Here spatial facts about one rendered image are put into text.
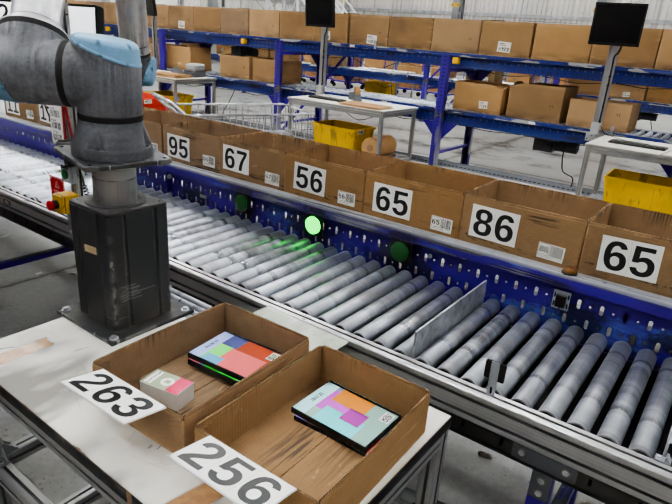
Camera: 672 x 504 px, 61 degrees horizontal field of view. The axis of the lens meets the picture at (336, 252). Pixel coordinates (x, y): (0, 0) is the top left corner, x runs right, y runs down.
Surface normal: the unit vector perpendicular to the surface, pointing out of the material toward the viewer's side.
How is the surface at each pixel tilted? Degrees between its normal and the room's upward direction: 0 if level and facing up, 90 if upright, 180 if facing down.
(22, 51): 56
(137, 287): 90
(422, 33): 90
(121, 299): 90
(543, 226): 90
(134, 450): 0
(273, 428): 0
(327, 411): 0
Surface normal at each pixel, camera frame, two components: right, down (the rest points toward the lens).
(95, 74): 0.05, 0.38
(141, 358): 0.82, 0.24
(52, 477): 0.07, -0.93
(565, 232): -0.59, 0.26
